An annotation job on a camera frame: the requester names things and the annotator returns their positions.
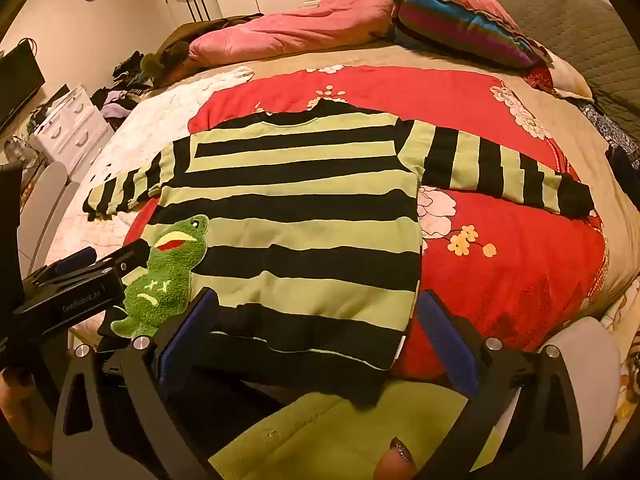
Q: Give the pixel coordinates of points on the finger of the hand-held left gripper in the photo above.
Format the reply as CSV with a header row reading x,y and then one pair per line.
x,y
122,259
75,260

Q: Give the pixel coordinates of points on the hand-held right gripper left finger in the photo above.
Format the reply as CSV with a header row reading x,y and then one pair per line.
x,y
189,332

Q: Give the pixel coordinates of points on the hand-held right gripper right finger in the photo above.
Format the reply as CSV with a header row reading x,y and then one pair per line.
x,y
447,342

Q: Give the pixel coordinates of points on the green black striped sweater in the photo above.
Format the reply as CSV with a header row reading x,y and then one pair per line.
x,y
300,200

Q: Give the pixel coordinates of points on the pile of dark clothes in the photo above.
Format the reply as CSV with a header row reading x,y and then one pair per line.
x,y
122,90

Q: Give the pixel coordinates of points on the person's left hand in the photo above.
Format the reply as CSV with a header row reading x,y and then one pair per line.
x,y
10,400

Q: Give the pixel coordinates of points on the person's right hand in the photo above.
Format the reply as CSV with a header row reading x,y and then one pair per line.
x,y
392,467

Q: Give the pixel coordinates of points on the white rounded panel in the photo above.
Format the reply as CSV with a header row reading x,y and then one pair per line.
x,y
45,205
590,385

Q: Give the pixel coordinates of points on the red floral blanket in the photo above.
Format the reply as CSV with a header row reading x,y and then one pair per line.
x,y
500,270

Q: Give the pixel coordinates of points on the white quilted sheet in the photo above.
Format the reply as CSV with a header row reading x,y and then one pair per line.
x,y
135,130

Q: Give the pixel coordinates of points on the white drawer cabinet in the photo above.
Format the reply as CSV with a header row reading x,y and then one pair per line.
x,y
70,130

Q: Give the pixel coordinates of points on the person's lime green garment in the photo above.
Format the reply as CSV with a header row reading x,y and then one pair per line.
x,y
325,435

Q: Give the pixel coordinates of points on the black flat screen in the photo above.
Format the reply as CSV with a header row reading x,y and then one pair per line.
x,y
17,85

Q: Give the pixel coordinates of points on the olive coat with fur trim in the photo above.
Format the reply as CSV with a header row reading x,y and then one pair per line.
x,y
175,50

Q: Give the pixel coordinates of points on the beige bedspread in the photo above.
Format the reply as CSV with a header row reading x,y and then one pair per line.
x,y
590,160

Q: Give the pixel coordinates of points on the blue floral cloth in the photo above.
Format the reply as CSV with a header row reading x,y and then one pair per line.
x,y
610,125

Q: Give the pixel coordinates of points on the red patterned cloth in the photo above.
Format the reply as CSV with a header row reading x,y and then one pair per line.
x,y
540,80

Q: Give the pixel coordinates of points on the cream pillow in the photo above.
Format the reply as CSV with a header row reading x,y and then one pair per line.
x,y
570,80

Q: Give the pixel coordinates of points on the pink quilt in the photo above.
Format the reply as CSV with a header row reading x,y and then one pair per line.
x,y
300,30

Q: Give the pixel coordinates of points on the multicoloured striped blanket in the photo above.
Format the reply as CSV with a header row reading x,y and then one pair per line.
x,y
450,20

